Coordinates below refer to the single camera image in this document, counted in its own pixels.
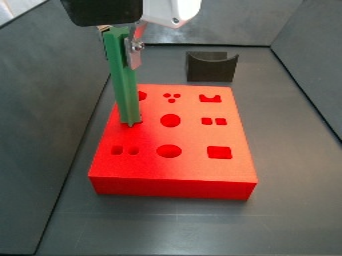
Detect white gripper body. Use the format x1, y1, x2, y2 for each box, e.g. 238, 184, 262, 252
142, 0, 202, 29

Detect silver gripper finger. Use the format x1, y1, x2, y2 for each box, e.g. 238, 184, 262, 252
125, 21, 147, 70

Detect green star-shaped peg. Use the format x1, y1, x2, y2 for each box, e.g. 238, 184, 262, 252
103, 27, 142, 127

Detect red board with shaped holes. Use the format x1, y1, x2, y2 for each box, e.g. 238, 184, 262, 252
89, 84, 258, 200

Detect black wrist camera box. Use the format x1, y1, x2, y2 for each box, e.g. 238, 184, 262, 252
61, 0, 143, 27

